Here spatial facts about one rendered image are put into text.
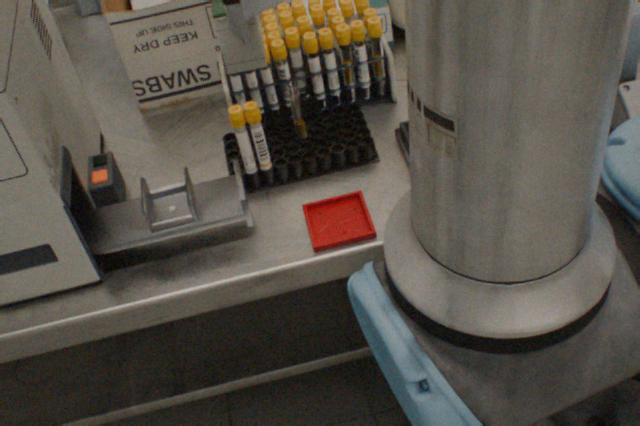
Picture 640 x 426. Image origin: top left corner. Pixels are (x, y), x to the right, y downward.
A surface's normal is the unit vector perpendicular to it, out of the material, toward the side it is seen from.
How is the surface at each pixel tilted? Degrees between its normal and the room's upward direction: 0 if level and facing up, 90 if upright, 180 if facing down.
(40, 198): 90
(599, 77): 93
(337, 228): 0
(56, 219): 90
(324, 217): 0
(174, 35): 91
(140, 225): 0
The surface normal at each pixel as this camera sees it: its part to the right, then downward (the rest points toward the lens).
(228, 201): -0.15, -0.70
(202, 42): 0.20, 0.69
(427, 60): -0.83, 0.47
